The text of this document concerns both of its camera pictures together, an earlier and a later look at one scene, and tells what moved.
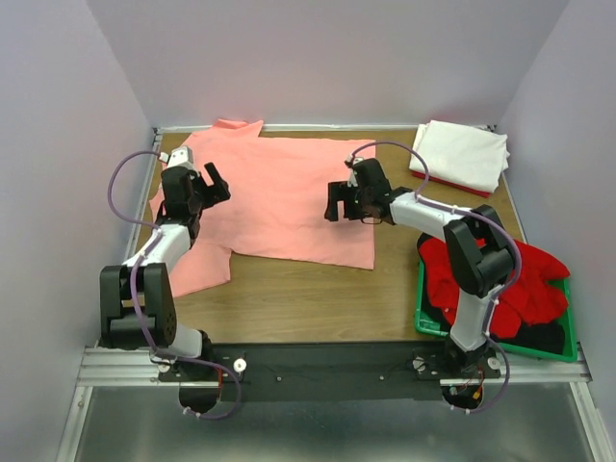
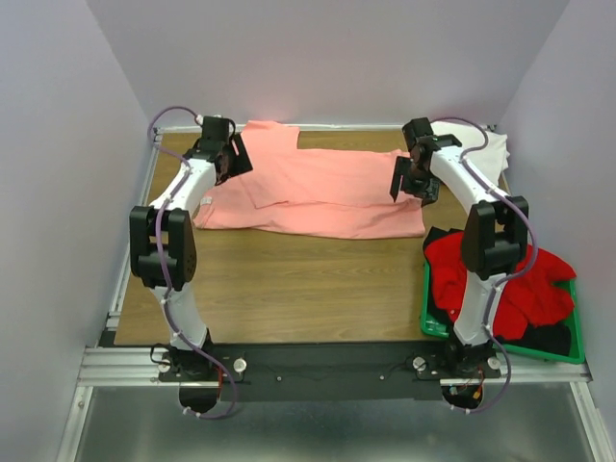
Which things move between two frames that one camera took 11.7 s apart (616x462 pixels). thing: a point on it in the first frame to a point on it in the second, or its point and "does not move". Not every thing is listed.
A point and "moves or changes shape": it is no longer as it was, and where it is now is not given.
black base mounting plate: [329, 372] does not move
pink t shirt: [276, 207] moves or changes shape
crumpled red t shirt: [528, 300] does not move
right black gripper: [336, 192] to [427, 192]
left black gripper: [215, 197] to [242, 163]
